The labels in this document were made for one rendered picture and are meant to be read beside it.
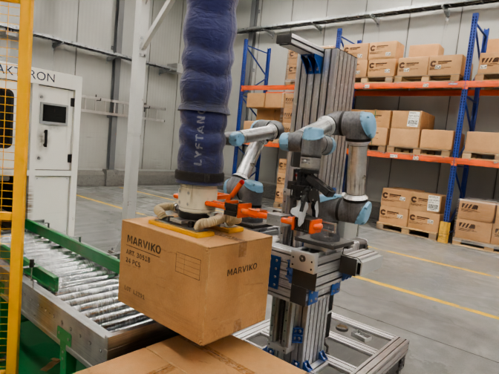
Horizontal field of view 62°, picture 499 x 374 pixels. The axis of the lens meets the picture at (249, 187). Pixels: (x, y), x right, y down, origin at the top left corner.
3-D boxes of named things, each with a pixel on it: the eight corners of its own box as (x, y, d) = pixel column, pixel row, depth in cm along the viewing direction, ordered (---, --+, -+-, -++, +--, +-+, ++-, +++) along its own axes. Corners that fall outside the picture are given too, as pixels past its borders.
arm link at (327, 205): (320, 216, 220) (323, 191, 219) (344, 220, 213) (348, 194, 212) (310, 218, 210) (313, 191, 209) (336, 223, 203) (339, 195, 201)
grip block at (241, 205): (222, 214, 176) (223, 200, 176) (237, 213, 184) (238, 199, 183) (236, 218, 171) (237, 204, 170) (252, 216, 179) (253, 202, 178)
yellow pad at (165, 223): (148, 223, 194) (148, 213, 194) (165, 221, 202) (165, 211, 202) (197, 239, 173) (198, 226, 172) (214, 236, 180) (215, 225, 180)
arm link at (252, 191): (252, 205, 234) (254, 182, 233) (235, 202, 244) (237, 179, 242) (266, 205, 243) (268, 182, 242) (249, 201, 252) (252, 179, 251)
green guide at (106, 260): (24, 228, 371) (24, 218, 370) (36, 227, 379) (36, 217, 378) (125, 277, 268) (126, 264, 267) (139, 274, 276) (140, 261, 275)
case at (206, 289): (117, 300, 202) (122, 219, 198) (181, 283, 233) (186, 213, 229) (202, 346, 164) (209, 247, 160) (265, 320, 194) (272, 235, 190)
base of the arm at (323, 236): (319, 234, 223) (321, 215, 222) (344, 240, 214) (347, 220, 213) (304, 237, 212) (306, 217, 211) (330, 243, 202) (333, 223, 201)
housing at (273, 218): (265, 224, 163) (266, 212, 163) (275, 222, 169) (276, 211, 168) (279, 227, 159) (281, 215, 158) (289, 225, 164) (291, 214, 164)
